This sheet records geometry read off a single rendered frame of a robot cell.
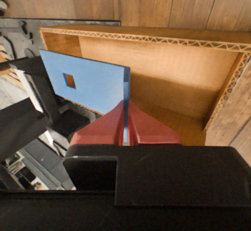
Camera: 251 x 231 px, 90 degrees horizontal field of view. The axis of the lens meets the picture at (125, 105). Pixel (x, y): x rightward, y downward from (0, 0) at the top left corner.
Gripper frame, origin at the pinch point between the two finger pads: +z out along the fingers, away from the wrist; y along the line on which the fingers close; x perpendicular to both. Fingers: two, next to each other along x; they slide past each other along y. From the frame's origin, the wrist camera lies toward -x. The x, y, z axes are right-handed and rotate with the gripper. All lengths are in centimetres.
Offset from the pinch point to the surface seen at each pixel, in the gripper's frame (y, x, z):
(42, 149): 345, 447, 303
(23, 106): 41, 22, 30
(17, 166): 27.4, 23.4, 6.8
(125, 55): 0.1, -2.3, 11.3
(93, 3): 5.0, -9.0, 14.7
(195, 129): -9.7, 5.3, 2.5
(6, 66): 30.9, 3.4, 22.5
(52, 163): 279, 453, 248
